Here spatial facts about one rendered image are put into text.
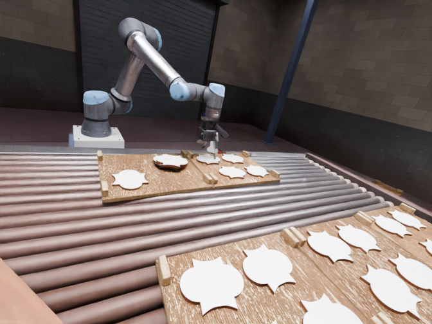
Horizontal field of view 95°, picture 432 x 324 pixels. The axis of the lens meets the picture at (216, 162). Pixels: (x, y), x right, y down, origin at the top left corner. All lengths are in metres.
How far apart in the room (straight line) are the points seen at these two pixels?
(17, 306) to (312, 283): 0.57
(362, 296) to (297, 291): 0.18
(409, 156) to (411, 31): 2.45
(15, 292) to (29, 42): 5.25
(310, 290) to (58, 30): 5.46
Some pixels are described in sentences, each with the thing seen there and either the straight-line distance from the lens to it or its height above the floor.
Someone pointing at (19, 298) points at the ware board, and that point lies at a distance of 0.41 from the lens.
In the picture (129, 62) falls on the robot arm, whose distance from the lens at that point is 1.24.
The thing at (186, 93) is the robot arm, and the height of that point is 1.27.
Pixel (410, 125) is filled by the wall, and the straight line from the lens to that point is 5.61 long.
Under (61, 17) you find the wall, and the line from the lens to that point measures 5.50.
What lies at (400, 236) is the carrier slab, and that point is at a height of 0.94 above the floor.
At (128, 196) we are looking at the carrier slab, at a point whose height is 0.94.
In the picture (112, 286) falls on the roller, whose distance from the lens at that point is 0.53.
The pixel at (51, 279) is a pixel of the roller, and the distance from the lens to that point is 0.57.
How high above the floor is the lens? 1.35
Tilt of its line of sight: 23 degrees down
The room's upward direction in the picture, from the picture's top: 13 degrees clockwise
